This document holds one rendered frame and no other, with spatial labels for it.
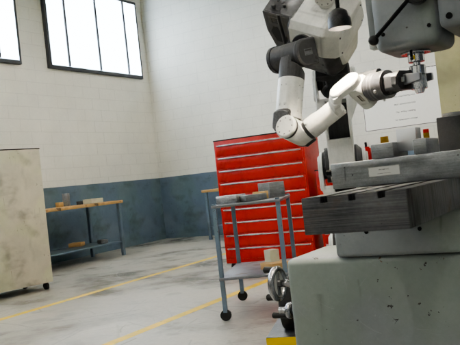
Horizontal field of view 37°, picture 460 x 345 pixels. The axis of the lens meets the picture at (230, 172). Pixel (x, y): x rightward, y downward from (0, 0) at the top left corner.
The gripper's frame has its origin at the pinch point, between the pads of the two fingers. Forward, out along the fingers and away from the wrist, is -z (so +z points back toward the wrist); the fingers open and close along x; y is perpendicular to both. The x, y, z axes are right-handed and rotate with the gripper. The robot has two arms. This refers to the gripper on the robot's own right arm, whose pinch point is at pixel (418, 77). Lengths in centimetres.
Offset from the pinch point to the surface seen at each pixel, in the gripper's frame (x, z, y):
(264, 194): 158, 264, 41
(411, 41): -8.4, -5.0, -9.3
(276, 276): -22, 48, 57
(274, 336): -5, 72, 84
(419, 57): -1.3, -1.9, -5.5
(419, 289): -16, -5, 59
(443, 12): -6.5, -15.0, -15.0
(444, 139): 26.4, 11.9, 18.3
